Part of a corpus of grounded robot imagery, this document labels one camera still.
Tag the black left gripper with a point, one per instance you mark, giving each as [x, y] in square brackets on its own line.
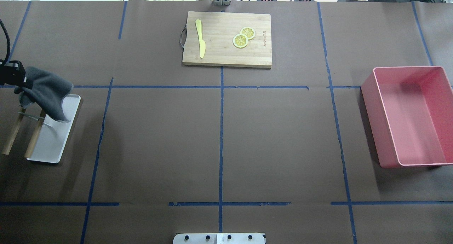
[13, 73]

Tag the grey wiping cloth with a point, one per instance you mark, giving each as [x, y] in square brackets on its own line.
[48, 91]

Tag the wooden towel rack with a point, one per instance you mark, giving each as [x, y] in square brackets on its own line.
[15, 129]

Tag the white metal tray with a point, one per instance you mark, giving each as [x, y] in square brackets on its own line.
[49, 137]

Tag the yellow plastic knife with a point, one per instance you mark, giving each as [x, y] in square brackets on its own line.
[202, 43]

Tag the bamboo cutting board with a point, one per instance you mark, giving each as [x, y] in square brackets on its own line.
[219, 28]

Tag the front lemon slice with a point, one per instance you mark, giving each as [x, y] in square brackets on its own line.
[240, 40]

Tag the lemon slice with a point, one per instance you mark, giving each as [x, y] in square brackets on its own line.
[248, 32]
[240, 40]

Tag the rear lemon slice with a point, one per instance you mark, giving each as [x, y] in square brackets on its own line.
[248, 32]

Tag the white mounting pillar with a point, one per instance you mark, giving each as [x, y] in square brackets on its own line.
[220, 238]

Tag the pink plastic bin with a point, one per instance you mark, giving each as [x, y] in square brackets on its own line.
[410, 111]

